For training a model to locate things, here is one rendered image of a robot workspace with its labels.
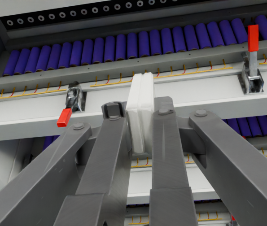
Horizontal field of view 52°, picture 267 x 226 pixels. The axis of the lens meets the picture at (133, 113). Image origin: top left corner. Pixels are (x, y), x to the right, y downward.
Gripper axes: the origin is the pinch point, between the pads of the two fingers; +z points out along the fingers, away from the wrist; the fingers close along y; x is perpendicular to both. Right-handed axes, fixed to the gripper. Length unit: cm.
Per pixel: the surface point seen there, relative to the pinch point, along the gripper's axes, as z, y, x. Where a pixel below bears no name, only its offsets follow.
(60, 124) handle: 14.6, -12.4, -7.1
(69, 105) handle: 19.1, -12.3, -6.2
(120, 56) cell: 28.5, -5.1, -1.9
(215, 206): 35, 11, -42
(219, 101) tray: 20.8, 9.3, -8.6
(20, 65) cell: 29.5, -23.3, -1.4
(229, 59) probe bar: 26.7, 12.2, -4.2
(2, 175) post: 23.8, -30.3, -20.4
